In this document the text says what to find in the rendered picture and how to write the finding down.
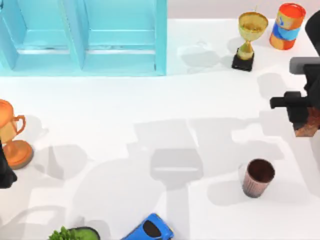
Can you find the brown mottled block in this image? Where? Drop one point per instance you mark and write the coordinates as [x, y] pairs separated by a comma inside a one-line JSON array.
[[311, 127]]

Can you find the orange and blue can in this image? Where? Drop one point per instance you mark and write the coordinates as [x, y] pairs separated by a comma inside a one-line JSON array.
[[286, 27]]

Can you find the brown cup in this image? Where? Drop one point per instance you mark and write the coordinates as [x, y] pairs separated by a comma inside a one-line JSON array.
[[255, 186]]

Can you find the gold trophy with black base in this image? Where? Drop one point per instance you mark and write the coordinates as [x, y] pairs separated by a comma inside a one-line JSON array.
[[252, 26]]

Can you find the blue toy car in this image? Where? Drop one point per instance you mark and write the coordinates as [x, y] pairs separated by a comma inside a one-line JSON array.
[[160, 225]]

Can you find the light blue rack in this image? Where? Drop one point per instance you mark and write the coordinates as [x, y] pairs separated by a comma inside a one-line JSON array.
[[75, 37]]

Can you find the green plant in dark pot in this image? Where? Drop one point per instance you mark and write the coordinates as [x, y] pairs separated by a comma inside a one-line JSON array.
[[82, 235]]

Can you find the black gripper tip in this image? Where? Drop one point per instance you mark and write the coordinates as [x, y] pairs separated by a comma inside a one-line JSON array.
[[6, 175]]

